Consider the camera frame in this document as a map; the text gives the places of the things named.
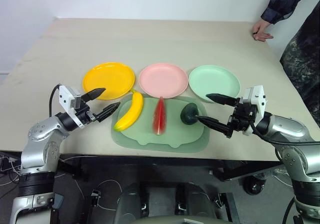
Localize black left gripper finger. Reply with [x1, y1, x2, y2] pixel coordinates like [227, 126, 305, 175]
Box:
[95, 102, 122, 123]
[80, 87, 107, 104]

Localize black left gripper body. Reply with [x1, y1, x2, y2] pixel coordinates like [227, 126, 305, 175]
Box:
[74, 101, 101, 126]

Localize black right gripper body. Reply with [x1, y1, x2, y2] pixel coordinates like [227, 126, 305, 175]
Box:
[224, 97, 259, 139]

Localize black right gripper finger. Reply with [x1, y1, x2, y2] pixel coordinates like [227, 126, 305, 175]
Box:
[205, 92, 238, 108]
[195, 115, 230, 135]

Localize light green plate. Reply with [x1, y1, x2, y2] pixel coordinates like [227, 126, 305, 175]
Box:
[188, 64, 242, 104]

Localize yellow plate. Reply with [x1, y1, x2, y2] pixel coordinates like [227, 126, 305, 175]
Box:
[82, 62, 136, 101]

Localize pink plate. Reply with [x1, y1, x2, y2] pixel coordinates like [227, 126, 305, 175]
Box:
[138, 62, 189, 100]

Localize bystander bare hand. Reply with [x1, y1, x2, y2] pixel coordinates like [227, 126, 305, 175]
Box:
[251, 18, 275, 43]

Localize yellow banana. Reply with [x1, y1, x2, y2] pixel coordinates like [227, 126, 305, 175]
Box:
[113, 88, 145, 133]

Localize dark green avocado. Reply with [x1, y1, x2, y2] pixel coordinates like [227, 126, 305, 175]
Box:
[180, 102, 204, 126]

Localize green translucent mat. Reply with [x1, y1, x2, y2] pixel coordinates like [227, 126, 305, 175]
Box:
[110, 93, 211, 155]

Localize red watermelon slice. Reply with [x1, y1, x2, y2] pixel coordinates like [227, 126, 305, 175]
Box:
[152, 96, 167, 137]

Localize black caster wheel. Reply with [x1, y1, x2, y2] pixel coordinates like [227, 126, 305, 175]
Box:
[243, 174, 266, 195]

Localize camouflage clothed bystander body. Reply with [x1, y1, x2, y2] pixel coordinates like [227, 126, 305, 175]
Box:
[279, 0, 320, 130]

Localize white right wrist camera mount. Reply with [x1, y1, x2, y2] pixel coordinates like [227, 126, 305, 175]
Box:
[241, 84, 267, 136]

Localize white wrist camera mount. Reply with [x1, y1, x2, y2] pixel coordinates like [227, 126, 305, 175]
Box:
[241, 84, 267, 136]
[58, 84, 85, 129]

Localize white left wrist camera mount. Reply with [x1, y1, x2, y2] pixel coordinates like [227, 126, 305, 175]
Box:
[58, 84, 85, 129]

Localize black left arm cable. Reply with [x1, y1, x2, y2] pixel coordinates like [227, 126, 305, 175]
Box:
[48, 84, 62, 118]

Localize black table frame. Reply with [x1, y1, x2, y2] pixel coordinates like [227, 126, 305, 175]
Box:
[57, 153, 281, 183]

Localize white floor cables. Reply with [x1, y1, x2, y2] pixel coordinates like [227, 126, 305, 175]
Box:
[0, 150, 22, 188]

